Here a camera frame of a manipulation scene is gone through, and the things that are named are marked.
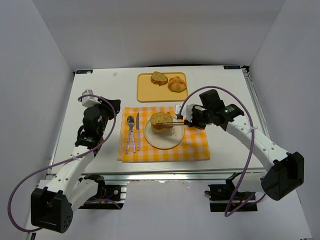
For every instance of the yellow checkered cloth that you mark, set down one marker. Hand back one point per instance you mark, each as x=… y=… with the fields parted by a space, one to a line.
x=193 y=147

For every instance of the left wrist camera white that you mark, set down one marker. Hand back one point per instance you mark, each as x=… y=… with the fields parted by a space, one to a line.
x=87 y=98

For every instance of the bagel ring bread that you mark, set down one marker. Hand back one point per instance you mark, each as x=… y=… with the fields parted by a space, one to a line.
x=160 y=127

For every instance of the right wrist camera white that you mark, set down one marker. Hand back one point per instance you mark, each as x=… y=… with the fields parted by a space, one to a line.
x=184 y=112

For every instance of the blue corner label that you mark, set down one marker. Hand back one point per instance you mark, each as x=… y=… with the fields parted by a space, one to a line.
x=84 y=71
x=231 y=67

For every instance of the blue corner label left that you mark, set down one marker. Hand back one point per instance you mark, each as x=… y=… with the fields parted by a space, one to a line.
x=84 y=71

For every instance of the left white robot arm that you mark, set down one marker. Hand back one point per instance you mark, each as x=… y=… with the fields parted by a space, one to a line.
x=53 y=206

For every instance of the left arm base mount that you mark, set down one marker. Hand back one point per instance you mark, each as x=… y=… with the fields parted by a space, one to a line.
x=113 y=198

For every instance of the round orange-striped bun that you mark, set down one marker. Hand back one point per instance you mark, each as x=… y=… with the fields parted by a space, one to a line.
x=177 y=84

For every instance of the silver fork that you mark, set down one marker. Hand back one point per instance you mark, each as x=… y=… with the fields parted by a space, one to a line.
x=133 y=139

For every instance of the bread slice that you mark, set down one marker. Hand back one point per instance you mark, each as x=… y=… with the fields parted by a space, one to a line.
x=158 y=78
x=161 y=117

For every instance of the pale green plate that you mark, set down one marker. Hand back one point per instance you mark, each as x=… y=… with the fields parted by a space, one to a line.
x=164 y=140

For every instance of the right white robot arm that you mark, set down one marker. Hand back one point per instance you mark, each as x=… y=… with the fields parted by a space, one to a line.
x=284 y=171

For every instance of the yellow plastic tray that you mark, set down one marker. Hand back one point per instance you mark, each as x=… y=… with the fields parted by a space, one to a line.
x=149 y=92

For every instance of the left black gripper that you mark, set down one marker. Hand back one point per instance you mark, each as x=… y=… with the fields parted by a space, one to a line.
x=110 y=105

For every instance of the blue corner label right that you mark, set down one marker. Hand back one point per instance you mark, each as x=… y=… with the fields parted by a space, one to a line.
x=231 y=67

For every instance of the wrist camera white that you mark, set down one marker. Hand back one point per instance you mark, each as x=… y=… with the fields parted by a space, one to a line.
x=184 y=112
x=87 y=98

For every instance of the table knife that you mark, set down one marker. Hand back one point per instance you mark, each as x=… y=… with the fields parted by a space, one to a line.
x=138 y=131

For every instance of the silver spoon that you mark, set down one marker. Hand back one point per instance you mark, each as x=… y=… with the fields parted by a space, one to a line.
x=128 y=135

